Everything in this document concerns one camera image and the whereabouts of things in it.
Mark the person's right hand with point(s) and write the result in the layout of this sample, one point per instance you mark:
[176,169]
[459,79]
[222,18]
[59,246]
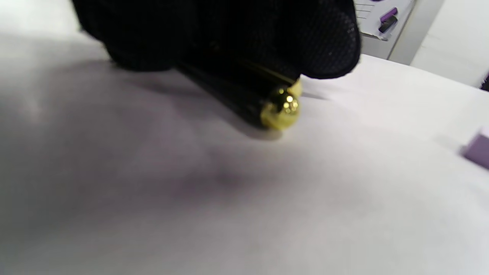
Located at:
[229,26]

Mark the black and gold pen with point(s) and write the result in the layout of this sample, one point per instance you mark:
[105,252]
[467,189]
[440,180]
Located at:
[237,95]

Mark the purple sticky note pad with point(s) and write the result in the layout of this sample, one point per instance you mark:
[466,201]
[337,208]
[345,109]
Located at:
[477,151]

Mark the whiteboard with grid chart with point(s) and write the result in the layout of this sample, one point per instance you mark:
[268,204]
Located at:
[368,19]

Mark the black whiteboard magnet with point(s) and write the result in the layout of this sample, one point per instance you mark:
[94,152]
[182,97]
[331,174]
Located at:
[387,25]

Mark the purple whiteboard magnet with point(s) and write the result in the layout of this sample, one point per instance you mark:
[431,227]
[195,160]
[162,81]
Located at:
[388,14]

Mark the white partition panel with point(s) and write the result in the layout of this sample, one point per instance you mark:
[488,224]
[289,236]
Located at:
[454,38]

